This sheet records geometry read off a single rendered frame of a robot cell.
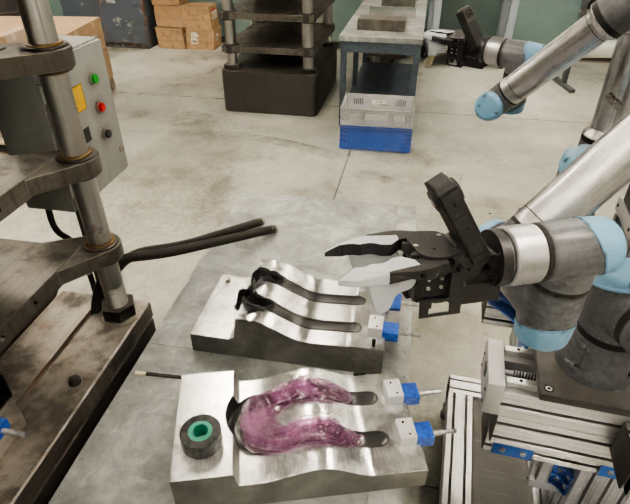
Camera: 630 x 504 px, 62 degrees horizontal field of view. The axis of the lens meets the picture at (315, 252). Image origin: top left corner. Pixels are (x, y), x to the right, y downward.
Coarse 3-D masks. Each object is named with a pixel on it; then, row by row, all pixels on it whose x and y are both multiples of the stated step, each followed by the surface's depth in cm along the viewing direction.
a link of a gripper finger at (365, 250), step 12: (348, 240) 64; (360, 240) 63; (372, 240) 63; (384, 240) 63; (396, 240) 63; (336, 252) 63; (348, 252) 63; (360, 252) 63; (372, 252) 63; (384, 252) 63; (396, 252) 64; (360, 264) 65
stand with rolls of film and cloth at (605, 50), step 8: (584, 0) 533; (592, 0) 540; (584, 8) 537; (608, 40) 557; (616, 40) 557; (600, 48) 554; (608, 48) 554; (584, 56) 561; (592, 56) 561; (600, 56) 561; (608, 56) 561; (568, 72) 574; (560, 80) 589; (568, 88) 566
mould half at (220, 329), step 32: (224, 288) 151; (256, 288) 139; (320, 288) 147; (352, 288) 147; (224, 320) 140; (256, 320) 129; (352, 320) 135; (384, 320) 135; (224, 352) 137; (256, 352) 135; (288, 352) 133; (320, 352) 131; (352, 352) 129
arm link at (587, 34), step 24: (600, 0) 112; (624, 0) 109; (576, 24) 118; (600, 24) 113; (624, 24) 111; (552, 48) 122; (576, 48) 119; (528, 72) 128; (552, 72) 125; (480, 96) 137; (504, 96) 134
